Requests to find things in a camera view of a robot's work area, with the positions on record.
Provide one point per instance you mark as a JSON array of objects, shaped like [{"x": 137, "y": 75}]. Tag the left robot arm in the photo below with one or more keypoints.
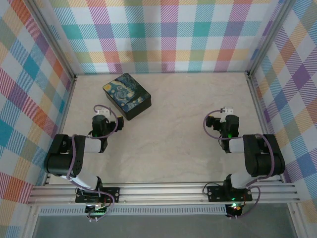
[{"x": 59, "y": 161}]

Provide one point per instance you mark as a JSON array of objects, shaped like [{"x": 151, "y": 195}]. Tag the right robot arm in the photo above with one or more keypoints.
[{"x": 265, "y": 161}]

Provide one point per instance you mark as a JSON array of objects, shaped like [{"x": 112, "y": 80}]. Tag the black starry night tin box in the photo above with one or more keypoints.
[{"x": 127, "y": 95}]

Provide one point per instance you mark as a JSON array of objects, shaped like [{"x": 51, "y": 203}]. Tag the right controller board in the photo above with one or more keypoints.
[{"x": 234, "y": 208}]

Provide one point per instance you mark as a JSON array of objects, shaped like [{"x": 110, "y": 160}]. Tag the controller board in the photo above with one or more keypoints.
[
  {"x": 97, "y": 210},
  {"x": 234, "y": 208}
]

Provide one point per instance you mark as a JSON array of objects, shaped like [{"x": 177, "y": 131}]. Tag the left controller board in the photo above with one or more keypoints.
[{"x": 97, "y": 210}]

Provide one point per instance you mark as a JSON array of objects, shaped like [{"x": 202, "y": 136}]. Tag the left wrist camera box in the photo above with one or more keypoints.
[{"x": 103, "y": 112}]

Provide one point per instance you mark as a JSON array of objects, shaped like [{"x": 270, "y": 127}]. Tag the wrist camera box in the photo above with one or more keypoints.
[
  {"x": 227, "y": 109},
  {"x": 103, "y": 112}
]

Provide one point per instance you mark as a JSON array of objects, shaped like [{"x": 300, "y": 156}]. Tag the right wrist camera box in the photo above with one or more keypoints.
[{"x": 227, "y": 109}]

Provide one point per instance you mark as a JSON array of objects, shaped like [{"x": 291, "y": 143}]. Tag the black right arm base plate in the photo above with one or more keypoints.
[{"x": 215, "y": 193}]

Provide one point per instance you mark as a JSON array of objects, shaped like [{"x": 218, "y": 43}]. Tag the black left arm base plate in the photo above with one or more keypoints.
[{"x": 112, "y": 194}]

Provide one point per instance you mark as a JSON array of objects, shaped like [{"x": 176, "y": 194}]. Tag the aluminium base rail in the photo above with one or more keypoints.
[{"x": 161, "y": 193}]

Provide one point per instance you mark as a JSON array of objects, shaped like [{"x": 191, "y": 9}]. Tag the aluminium frame post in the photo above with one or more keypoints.
[
  {"x": 270, "y": 37},
  {"x": 55, "y": 42}
]

